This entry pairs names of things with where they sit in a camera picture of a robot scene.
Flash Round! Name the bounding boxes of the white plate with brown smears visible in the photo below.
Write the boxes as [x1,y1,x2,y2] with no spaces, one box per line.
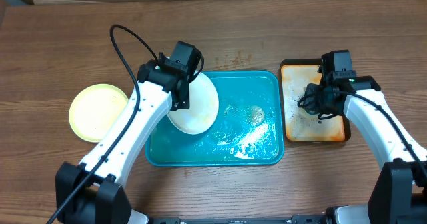
[167,73,219,135]

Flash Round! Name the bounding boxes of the black tray with soapy water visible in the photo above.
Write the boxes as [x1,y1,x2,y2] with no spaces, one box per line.
[280,59,351,143]

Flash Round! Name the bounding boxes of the yellow plate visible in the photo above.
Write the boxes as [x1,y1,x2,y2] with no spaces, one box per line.
[69,84,129,143]

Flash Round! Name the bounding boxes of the teal plastic tray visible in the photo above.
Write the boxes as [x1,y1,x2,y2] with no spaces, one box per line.
[145,70,284,167]

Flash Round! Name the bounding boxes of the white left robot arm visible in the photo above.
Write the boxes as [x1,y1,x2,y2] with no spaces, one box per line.
[48,59,200,223]

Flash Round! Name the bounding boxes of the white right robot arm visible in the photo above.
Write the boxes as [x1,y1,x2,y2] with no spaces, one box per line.
[298,76,426,224]

